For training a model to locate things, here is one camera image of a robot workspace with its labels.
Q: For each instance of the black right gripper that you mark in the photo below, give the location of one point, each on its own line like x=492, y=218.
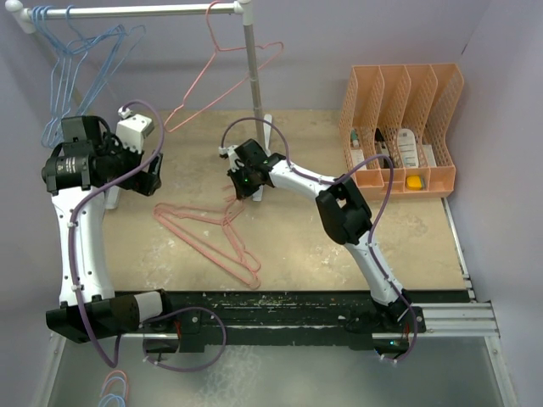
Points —
x=242, y=192

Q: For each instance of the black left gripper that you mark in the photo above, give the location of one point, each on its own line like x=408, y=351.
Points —
x=146, y=183

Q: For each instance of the pink wire hanger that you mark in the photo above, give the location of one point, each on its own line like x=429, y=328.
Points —
x=227, y=262
x=245, y=258
x=228, y=68
x=211, y=215

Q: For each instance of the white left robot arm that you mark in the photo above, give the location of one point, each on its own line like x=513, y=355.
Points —
x=87, y=297

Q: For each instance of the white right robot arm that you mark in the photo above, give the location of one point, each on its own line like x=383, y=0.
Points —
x=345, y=216

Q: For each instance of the green capped bottle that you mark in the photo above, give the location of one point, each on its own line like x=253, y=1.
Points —
x=354, y=140

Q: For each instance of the black white boxed item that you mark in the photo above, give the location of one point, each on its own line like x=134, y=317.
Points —
x=381, y=147

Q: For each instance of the orange plastic file organizer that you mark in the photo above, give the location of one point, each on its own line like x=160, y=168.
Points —
x=419, y=97

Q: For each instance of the white clothes rack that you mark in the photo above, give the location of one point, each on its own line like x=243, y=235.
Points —
x=33, y=20

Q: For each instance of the white labelled bottle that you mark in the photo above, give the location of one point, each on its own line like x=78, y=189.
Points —
x=407, y=146

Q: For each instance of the yellow small object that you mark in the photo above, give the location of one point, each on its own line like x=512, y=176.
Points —
x=414, y=183

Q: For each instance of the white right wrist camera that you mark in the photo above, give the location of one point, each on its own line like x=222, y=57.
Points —
x=230, y=154

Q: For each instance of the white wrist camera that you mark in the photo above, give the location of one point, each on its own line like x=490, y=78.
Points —
x=230, y=154
x=132, y=130

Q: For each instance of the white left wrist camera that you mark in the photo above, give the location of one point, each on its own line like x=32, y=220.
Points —
x=132, y=130

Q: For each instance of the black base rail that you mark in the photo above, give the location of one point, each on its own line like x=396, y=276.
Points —
x=283, y=318

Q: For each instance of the aluminium frame rail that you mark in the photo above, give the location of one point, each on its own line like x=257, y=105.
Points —
x=459, y=320

